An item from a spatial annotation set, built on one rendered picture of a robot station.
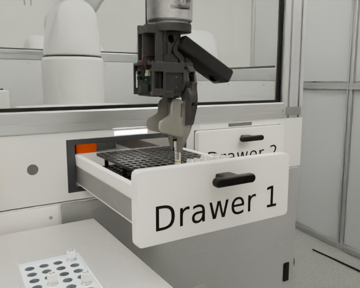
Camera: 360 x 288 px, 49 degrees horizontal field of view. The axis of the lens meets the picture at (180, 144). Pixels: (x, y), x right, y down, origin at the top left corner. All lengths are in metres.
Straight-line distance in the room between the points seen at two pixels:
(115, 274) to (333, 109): 2.22
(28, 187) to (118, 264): 0.28
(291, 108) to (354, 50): 1.43
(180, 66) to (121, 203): 0.24
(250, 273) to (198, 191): 0.66
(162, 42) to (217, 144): 0.42
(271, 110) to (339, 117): 1.54
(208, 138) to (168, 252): 0.30
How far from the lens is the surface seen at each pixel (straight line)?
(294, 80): 1.20
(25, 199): 0.86
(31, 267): 0.61
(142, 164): 0.72
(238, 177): 0.59
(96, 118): 0.87
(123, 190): 0.64
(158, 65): 0.63
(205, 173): 0.60
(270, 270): 1.28
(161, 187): 0.56
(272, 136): 1.13
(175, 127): 0.66
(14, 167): 0.84
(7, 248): 0.78
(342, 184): 2.67
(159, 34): 0.65
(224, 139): 1.02
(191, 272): 1.09
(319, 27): 2.82
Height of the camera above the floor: 1.05
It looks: 9 degrees down
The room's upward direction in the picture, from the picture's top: straight up
